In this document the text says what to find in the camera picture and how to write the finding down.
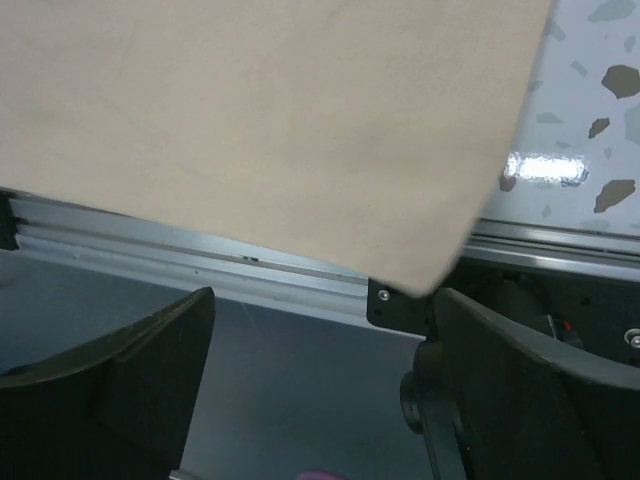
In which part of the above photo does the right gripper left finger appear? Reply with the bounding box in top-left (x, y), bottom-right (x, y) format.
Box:
top-left (1, 287), bottom-right (215, 479)

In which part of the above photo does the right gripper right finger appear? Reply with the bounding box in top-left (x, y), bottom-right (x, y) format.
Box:
top-left (400, 288), bottom-right (639, 479)

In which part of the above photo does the beige surgical drape cloth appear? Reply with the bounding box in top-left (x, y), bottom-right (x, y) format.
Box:
top-left (1, 1), bottom-right (551, 294)

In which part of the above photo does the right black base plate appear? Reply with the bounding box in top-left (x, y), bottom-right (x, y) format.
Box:
top-left (366, 260), bottom-right (639, 368)

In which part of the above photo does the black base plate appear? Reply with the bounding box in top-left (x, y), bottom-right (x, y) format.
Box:
top-left (366, 260), bottom-right (639, 368)
top-left (0, 192), bottom-right (19, 251)

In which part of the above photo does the aluminium frame rail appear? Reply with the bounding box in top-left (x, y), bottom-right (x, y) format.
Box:
top-left (8, 194), bottom-right (639, 326)

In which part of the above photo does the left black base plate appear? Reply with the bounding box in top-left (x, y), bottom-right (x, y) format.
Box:
top-left (0, 192), bottom-right (19, 251)

